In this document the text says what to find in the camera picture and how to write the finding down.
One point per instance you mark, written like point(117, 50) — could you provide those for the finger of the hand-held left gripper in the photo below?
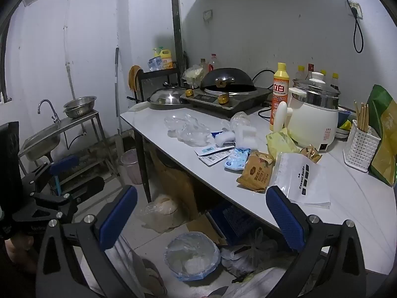
point(63, 163)
point(90, 186)

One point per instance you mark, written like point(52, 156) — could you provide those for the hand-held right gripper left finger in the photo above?
point(119, 214)

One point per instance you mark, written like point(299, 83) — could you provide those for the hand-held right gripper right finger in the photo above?
point(285, 220)

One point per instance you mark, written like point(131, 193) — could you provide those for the white zip bag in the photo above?
point(299, 177)

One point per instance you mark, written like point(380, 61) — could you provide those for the brown cracker packet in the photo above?
point(256, 173)

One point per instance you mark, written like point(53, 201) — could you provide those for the small brown wrapper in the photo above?
point(310, 154)

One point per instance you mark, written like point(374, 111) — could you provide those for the yellow snack packet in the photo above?
point(280, 144)

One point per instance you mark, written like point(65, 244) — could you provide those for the light blue wipes packet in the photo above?
point(237, 160)

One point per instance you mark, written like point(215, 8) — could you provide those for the trash bin with blue liner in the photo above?
point(192, 256)

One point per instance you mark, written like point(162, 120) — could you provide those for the white foam block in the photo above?
point(245, 137)

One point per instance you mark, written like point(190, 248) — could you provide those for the clear plastic bag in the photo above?
point(189, 130)

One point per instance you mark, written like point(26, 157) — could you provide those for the clear plastic bottle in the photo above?
point(238, 119)

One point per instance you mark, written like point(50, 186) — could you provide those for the person's left hand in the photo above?
point(18, 250)

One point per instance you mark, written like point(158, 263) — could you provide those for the steel sink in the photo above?
point(40, 141)

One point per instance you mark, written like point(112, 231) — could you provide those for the clear bag with white contents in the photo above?
point(161, 212)

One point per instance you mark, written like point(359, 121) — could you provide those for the metal sink stand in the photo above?
point(99, 136)

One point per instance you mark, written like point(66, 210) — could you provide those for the pink bucket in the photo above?
point(131, 167)

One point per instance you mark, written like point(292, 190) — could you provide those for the blue box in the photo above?
point(234, 220)

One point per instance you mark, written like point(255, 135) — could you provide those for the steel faucet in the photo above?
point(51, 107)

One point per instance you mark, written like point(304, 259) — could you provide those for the white plastic bag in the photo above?
point(240, 259)

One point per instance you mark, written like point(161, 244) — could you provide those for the steel colander bowl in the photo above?
point(80, 105)

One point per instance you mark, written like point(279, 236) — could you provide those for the large cardboard box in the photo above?
point(178, 183)

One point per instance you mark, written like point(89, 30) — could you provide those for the person's shoe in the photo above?
point(153, 277)

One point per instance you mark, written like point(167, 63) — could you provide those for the open cardboard box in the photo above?
point(204, 228)

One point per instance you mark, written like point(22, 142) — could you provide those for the white sachet with black print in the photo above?
point(214, 160)

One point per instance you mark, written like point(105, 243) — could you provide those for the grey mop pole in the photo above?
point(117, 83)

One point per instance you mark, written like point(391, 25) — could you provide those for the white electric cooker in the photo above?
point(313, 124)

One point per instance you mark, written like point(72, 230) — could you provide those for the white sachet with teal mark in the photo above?
point(211, 150)

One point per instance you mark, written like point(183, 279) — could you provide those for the white bowl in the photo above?
point(342, 133)

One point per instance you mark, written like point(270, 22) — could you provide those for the white perforated chopstick holder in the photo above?
point(361, 149)

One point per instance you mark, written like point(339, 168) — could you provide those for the blue strip wrapper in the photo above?
point(216, 133)

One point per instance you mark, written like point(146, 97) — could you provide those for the yellow cloth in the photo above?
point(135, 77)

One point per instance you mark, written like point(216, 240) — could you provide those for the steel pan lid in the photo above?
point(167, 96)

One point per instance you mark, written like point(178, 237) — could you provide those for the blue bowl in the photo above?
point(344, 116)

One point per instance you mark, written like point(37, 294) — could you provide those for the yellow orange dish soap bottle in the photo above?
point(279, 93)

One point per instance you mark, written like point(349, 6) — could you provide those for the bundle of wooden chopsticks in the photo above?
point(362, 116)

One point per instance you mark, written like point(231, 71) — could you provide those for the black shelf rack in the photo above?
point(158, 72)

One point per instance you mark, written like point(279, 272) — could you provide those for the blue white packet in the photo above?
point(154, 64)

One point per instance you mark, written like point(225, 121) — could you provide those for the green yellow bag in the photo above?
point(384, 130)

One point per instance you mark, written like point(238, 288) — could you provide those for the black induction cooktop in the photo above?
point(204, 98)

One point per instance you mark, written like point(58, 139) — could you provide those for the yellow detergent jug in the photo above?
point(165, 59)

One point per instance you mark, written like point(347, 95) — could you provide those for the yellow cap sauce bottle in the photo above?
point(323, 73)
point(335, 80)
point(300, 74)

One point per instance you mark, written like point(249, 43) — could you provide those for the clear bag of food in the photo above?
point(194, 75)

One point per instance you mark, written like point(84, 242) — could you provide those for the black wok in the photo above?
point(229, 76)

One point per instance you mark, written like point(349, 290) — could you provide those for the clear oil bottle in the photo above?
point(203, 64)

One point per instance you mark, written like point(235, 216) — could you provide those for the dark vertical pipe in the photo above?
point(177, 37)

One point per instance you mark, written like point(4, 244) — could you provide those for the red cap clear bottle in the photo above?
point(212, 62)

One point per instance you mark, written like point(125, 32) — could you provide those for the white wall pipe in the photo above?
point(66, 46)

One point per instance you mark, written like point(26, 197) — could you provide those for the white wall box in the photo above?
point(207, 15)

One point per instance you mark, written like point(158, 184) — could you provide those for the white wall socket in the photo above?
point(355, 10)

